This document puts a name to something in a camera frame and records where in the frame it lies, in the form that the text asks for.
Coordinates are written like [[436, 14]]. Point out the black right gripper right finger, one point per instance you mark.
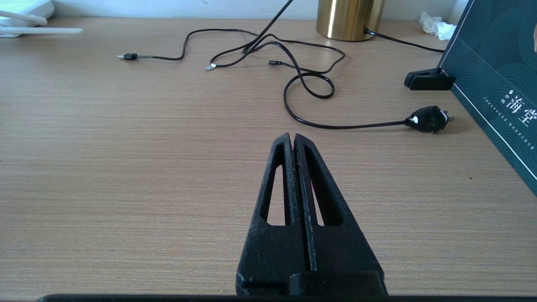
[[344, 247]]

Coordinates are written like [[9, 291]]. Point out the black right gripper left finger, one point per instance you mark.
[[272, 239]]

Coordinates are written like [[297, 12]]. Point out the white router with antennas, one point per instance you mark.
[[25, 16]]

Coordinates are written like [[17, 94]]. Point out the brass desk lamp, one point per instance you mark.
[[350, 19]]

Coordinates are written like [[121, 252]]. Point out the crumpled white tissue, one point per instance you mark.
[[436, 25]]

